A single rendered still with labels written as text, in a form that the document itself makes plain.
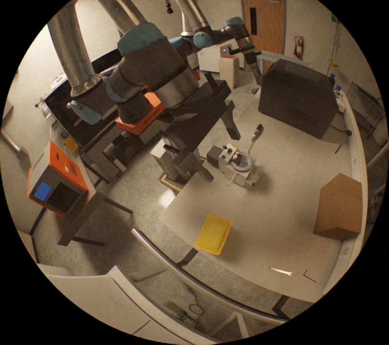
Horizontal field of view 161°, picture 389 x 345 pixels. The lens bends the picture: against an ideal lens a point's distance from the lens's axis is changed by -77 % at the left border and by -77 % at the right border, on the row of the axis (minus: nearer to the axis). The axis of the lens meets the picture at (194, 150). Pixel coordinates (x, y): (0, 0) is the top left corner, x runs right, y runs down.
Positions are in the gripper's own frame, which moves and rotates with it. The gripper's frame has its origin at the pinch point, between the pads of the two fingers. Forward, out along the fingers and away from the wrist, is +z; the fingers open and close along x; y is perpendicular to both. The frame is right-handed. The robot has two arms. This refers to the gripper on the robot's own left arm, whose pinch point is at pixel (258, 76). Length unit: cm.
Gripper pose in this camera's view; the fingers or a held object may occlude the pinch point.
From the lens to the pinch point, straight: 74.0
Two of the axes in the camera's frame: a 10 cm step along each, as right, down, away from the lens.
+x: 4.0, -6.9, 6.1
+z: 4.6, 7.2, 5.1
